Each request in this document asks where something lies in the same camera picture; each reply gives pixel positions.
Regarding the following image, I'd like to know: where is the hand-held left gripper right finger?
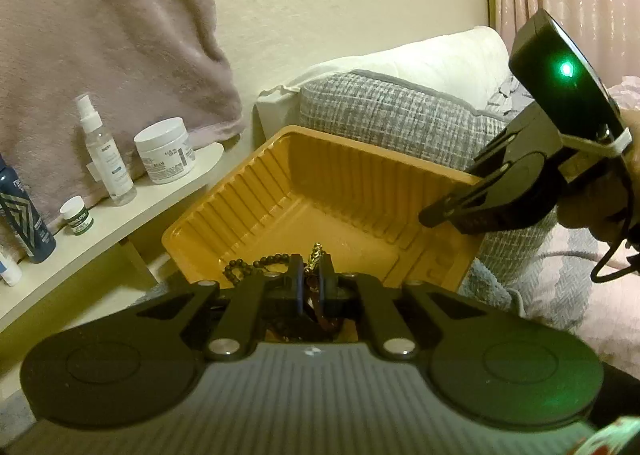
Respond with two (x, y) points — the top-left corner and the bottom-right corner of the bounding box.
(317, 255), (501, 361)

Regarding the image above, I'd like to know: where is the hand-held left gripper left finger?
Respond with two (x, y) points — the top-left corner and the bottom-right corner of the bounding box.
(125, 255), (306, 362)

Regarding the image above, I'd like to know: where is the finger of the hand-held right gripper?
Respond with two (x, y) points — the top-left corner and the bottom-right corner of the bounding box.
(465, 127), (526, 180)
(419, 167), (513, 228)

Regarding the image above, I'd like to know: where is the dark bead necklace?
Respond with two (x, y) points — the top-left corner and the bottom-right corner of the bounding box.
(222, 252), (301, 287)

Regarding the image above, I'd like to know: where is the orange plastic tray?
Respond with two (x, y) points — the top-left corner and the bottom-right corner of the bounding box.
(161, 125), (483, 342)

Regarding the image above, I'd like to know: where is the person's right hand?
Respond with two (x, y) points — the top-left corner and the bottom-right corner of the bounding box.
(560, 155), (640, 241)

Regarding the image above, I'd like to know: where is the blue-grey terry towel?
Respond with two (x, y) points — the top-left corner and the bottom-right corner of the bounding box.
(135, 257), (531, 331)

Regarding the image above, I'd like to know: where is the white quilted pillow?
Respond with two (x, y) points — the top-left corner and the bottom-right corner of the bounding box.
(255, 26), (511, 136)

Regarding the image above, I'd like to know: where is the grey woven pillow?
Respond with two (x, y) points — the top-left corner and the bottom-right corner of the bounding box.
(297, 70), (561, 286)

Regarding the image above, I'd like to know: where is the pink bed blanket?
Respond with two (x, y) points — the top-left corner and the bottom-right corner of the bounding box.
(520, 220), (640, 371)

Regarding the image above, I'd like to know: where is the cream corner shelf unit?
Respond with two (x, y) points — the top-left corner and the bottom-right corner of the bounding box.
(0, 142), (225, 336)

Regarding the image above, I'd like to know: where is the white cream jar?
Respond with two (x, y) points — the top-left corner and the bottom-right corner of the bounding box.
(133, 117), (197, 184)

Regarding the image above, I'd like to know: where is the clear spray bottle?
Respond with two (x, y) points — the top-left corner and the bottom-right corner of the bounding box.
(75, 94), (138, 206)

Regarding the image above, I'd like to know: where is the small green label jar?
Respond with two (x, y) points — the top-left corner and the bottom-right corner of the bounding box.
(60, 196), (96, 236)

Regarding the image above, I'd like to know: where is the dark blue patterned bottle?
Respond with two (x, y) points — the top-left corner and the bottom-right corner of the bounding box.
(0, 153), (57, 264)

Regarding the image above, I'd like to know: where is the printed cloth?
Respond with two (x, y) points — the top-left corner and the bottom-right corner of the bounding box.
(570, 415), (640, 455)

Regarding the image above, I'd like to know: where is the white squeeze tube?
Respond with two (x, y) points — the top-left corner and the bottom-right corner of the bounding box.
(0, 247), (23, 287)

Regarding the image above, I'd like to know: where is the pink hanging towel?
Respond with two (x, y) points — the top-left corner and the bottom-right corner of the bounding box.
(0, 0), (246, 236)

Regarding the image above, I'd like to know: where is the black cable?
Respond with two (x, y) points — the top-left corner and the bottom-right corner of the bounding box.
(592, 150), (640, 283)

